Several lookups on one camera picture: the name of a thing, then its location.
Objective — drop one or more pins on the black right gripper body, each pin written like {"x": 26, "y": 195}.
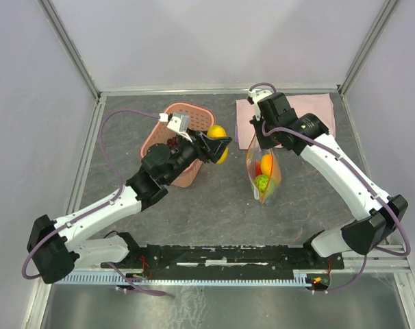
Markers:
{"x": 266, "y": 141}

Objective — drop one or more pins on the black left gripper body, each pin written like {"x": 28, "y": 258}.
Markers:
{"x": 190, "y": 151}

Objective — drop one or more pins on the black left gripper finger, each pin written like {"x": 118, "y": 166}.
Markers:
{"x": 203, "y": 136}
{"x": 215, "y": 149}

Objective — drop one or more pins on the orange toy fruit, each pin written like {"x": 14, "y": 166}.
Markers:
{"x": 267, "y": 164}

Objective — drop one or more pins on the clear zip top bag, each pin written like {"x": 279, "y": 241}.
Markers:
{"x": 254, "y": 153}

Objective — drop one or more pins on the pink plastic perforated basket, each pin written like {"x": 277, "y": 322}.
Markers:
{"x": 200, "y": 119}

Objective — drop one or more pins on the green custard apple toy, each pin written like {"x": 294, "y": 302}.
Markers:
{"x": 262, "y": 182}

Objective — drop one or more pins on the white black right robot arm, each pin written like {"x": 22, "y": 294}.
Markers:
{"x": 376, "y": 214}

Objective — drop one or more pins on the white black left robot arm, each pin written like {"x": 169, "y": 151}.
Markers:
{"x": 57, "y": 246}

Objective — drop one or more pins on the dark red grape bunch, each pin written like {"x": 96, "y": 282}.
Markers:
{"x": 173, "y": 142}

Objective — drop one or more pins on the pink embroidered cloth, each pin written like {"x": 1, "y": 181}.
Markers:
{"x": 321, "y": 105}

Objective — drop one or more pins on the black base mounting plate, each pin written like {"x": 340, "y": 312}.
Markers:
{"x": 239, "y": 262}

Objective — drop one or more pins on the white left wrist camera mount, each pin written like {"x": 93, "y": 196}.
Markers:
{"x": 177, "y": 122}

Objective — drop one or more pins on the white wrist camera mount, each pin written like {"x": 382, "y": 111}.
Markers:
{"x": 177, "y": 122}
{"x": 256, "y": 95}

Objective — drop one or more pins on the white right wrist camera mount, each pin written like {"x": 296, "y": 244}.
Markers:
{"x": 256, "y": 95}

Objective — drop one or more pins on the aluminium frame rail front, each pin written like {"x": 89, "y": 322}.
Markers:
{"x": 365, "y": 257}

